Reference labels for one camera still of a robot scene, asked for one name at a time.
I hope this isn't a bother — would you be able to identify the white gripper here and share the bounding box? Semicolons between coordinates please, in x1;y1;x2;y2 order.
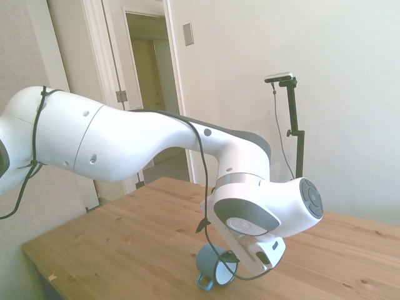
217;223;271;276

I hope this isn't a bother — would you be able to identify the blue enamel mug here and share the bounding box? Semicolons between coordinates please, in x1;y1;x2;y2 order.
195;244;240;292

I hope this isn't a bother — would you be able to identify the wooden hallway door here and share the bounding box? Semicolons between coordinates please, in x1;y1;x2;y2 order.
131;37;171;114

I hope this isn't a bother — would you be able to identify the open white door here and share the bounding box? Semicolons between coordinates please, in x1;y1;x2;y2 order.
123;11;155;178

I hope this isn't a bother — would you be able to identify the white closet door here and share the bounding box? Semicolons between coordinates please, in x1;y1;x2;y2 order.
26;0;110;109

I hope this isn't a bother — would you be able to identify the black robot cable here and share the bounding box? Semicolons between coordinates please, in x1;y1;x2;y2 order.
0;86;279;281

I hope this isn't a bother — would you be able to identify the black metal bracket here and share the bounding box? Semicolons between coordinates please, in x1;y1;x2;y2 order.
84;195;102;214

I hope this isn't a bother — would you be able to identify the black camera stand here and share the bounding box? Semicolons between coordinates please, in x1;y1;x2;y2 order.
277;77;306;181

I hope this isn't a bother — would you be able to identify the silver camera on stand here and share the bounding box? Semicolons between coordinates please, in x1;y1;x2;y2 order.
264;72;295;84

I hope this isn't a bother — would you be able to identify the white door frame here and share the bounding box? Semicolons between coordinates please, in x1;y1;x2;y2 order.
81;0;197;194

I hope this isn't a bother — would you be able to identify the grey wall switch plate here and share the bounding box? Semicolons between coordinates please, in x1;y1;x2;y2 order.
182;22;195;48

